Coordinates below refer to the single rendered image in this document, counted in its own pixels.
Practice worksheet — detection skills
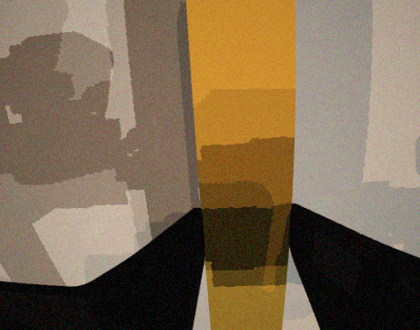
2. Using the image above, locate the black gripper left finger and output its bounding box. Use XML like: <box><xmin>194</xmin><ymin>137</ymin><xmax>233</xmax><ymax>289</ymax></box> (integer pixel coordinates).
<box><xmin>0</xmin><ymin>206</ymin><xmax>205</xmax><ymax>330</ymax></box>

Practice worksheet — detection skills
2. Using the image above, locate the orange bar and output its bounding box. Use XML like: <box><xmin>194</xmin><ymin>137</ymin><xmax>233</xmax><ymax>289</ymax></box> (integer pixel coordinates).
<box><xmin>185</xmin><ymin>0</ymin><xmax>297</xmax><ymax>330</ymax></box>

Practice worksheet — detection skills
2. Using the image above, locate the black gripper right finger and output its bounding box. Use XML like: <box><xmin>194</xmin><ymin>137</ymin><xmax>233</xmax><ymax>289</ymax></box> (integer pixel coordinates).
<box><xmin>288</xmin><ymin>203</ymin><xmax>420</xmax><ymax>330</ymax></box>

